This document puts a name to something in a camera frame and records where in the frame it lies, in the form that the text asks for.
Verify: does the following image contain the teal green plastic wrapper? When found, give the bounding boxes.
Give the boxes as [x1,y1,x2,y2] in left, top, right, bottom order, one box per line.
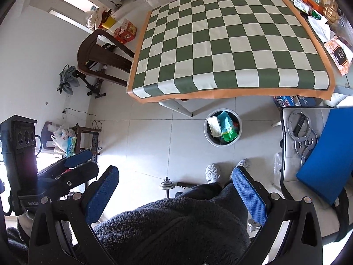
[217,111,238,142]

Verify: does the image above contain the white medicine box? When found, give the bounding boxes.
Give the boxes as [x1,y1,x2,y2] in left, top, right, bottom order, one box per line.
[207,116,223,138]

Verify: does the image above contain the white round trash bin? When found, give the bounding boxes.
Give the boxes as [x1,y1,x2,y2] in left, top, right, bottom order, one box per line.
[203,108,242,147]

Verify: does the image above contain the blue cushion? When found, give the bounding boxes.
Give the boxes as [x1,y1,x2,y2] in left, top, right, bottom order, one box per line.
[296,108,352,205]

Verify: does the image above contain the dark fleece trousers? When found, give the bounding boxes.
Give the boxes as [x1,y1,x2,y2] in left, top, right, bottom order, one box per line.
[94,181,250,264]

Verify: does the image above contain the steel dumbbell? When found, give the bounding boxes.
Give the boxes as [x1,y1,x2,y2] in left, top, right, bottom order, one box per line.
[160,176,196,190]

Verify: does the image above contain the grey fuzzy right slipper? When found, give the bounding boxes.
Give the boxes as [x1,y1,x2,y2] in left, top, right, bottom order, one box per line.
[234,159,250,169]

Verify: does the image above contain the dark wooden chair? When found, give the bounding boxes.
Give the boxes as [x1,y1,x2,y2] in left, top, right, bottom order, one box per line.
[77,29,135,87]

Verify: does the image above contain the white table leg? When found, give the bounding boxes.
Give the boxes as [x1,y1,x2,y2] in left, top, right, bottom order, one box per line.
[159,99,193,117]

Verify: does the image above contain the red cardboard box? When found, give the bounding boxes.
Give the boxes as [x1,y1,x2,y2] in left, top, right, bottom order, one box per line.
[113,19,137,44]

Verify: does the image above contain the blue superhero toy box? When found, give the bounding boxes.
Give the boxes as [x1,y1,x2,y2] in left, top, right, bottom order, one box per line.
[273,96,317,110]

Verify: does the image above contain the orange wet wipes pack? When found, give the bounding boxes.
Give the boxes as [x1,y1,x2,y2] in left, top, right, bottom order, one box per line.
[324,36,352,76]

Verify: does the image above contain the green white checkered tablecloth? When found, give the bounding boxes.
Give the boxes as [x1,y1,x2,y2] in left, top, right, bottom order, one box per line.
[127,0,335,103]

